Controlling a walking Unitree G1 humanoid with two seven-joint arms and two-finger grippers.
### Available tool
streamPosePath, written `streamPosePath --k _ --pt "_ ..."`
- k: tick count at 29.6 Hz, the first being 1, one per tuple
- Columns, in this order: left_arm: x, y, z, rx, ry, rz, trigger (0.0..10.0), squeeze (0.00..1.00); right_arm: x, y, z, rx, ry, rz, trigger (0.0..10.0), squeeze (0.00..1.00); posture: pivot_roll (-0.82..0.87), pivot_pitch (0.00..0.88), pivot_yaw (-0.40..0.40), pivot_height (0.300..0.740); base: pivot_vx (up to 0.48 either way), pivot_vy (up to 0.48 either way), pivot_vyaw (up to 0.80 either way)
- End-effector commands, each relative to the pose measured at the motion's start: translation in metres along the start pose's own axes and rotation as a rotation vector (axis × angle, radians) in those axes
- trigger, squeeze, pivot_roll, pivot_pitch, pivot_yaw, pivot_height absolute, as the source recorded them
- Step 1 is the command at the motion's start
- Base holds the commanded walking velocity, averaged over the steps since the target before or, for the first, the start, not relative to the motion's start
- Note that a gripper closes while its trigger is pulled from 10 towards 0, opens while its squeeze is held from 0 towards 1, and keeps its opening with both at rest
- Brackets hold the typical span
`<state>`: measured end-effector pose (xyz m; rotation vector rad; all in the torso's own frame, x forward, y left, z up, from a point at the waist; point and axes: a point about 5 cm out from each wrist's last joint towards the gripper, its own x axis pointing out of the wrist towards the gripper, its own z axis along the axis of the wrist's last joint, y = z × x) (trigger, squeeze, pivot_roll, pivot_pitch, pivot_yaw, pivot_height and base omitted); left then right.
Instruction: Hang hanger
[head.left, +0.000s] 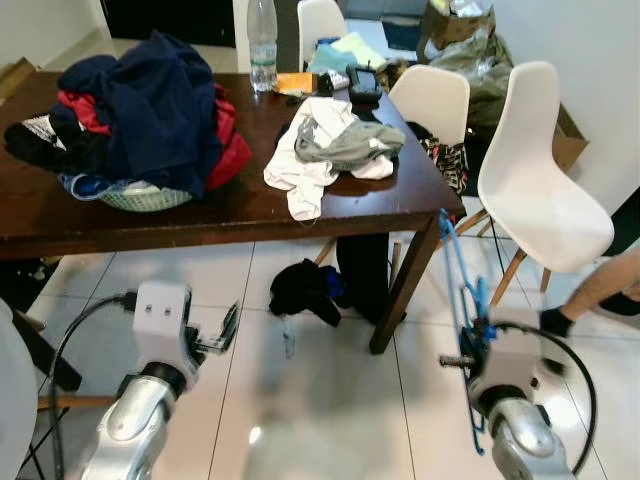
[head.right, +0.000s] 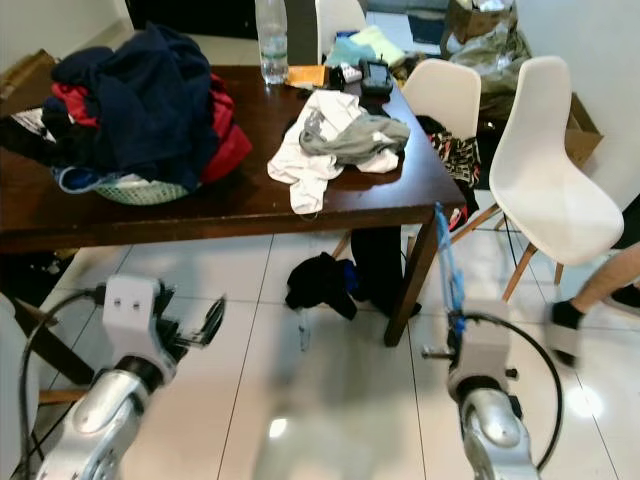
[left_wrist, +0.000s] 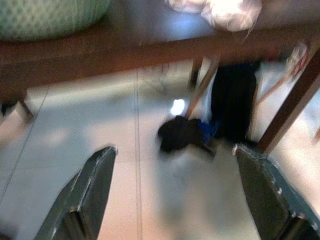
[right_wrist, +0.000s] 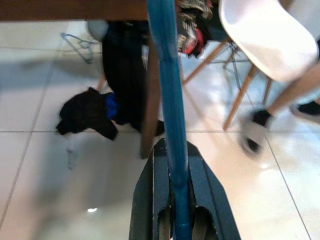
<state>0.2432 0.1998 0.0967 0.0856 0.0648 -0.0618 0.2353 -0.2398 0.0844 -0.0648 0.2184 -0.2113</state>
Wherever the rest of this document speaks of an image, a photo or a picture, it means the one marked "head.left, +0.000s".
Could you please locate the blue plastic clothes hanger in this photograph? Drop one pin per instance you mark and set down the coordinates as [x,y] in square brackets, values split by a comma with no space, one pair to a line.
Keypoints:
[478,305]

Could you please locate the black white print garment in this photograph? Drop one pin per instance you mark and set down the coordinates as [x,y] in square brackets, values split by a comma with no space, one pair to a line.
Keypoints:
[60,150]

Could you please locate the white crumpled shirt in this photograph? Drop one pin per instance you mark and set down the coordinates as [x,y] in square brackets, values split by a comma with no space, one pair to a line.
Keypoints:
[300,170]

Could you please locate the black bag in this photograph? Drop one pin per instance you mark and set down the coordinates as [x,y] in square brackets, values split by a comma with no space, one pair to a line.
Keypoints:
[360,275]

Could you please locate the black crumpled cloth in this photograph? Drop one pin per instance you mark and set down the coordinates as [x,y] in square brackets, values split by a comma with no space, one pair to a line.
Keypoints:
[305,290]

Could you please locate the white chair wooden legs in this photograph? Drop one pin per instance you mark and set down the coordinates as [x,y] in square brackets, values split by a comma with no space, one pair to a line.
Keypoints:
[15,390]
[430,100]
[535,180]
[320,25]

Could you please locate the black red patterned garment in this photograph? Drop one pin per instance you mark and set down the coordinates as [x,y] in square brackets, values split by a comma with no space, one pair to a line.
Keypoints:
[445,160]

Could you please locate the green woven laundry basket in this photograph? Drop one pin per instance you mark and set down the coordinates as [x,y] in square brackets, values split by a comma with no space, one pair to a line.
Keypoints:
[140,198]

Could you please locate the olive green fabric bundle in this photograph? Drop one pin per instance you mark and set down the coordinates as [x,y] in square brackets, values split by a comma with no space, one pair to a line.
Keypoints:
[480,80]

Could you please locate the dark brown wooden table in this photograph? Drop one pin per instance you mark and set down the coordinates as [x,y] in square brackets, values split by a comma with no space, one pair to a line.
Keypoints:
[220,215]

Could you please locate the orange flat packet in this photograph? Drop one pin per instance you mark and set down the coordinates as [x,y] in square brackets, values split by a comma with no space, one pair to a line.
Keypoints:
[295,84]

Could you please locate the person in black shorts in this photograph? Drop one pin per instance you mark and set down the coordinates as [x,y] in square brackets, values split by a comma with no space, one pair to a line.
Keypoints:
[600,285]

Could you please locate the brown cardboard box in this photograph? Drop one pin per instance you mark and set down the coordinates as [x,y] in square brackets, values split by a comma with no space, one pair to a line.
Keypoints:
[570,150]
[15,80]

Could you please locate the grey crumpled shirt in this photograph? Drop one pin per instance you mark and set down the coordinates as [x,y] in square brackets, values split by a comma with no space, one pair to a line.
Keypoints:
[350,145]

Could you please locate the black handheld device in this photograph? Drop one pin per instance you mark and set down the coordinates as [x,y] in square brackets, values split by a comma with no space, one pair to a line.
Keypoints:
[365,85]

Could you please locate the clear plastic wrapper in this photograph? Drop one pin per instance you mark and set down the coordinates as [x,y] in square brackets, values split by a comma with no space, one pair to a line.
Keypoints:
[289,340]

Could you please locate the clear plastic water bottle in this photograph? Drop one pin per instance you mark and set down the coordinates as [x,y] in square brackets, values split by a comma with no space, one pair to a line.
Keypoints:
[262,50]

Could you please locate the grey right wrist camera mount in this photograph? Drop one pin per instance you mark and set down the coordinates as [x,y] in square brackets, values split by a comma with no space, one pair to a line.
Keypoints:
[515,355]

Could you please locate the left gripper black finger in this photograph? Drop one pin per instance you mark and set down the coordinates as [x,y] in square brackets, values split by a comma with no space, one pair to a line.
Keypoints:
[231,325]

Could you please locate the light green folded cloth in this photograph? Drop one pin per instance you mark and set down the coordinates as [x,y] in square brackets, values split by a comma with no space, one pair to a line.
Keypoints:
[350,50]

